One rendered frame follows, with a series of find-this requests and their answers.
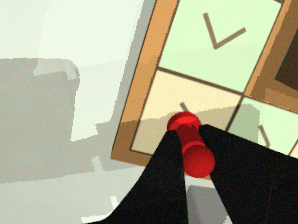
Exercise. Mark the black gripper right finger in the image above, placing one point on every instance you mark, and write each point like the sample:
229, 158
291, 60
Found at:
256, 184

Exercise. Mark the red pawn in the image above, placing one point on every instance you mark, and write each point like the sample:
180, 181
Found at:
198, 160

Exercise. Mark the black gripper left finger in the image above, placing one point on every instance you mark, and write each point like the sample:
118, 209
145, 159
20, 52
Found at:
159, 196

